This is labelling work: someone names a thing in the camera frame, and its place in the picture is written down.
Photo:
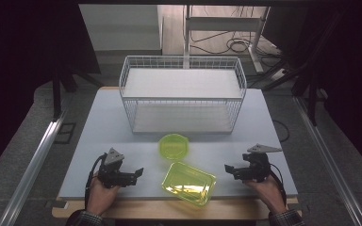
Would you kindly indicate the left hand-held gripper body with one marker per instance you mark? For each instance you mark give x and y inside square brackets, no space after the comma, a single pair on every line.
[113,175]

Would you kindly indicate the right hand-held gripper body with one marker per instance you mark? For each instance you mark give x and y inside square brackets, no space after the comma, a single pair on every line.
[257,164]

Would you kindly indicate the round yellow-green lid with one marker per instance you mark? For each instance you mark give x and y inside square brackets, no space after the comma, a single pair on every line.
[173,147]

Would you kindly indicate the rectangular green plastic container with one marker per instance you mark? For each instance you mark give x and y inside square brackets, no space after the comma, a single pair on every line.
[188,183]

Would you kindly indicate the person's left hand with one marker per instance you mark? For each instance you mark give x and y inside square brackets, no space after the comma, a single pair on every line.
[102,197]

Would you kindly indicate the person's right hand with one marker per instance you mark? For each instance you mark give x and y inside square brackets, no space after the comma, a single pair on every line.
[268,193]

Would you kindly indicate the black metal stand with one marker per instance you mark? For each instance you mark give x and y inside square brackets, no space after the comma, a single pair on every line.
[311,78]
[56,94]

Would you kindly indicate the white cabinet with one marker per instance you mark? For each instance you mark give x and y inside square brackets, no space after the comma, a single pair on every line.
[121,28]

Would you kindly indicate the black square floor frame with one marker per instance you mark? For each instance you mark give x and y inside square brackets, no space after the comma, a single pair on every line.
[65,133]

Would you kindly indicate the aluminium rail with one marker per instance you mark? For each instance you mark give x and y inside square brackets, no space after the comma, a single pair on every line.
[31,171]
[330,163]

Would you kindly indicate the white metal desk frame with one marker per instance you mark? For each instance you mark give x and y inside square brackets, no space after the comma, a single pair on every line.
[223,23]

